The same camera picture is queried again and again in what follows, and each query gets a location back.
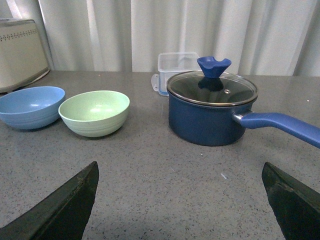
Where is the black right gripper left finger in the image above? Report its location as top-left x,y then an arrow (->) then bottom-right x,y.
0,161 -> 99,240

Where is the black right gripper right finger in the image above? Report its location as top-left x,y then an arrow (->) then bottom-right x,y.
261,162 -> 320,240

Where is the green bowl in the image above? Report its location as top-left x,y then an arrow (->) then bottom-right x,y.
58,90 -> 130,138

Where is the blue bowl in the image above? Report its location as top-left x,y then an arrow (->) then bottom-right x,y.
0,86 -> 66,130

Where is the dark blue saucepan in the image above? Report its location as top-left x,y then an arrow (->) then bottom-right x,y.
168,94 -> 320,148

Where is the glass pot lid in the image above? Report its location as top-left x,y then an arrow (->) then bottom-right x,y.
167,56 -> 258,107

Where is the cream two-slot toaster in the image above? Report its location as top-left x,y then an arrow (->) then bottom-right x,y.
0,18 -> 50,93

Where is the clear plastic food container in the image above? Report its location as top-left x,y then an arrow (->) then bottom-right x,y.
151,52 -> 201,96

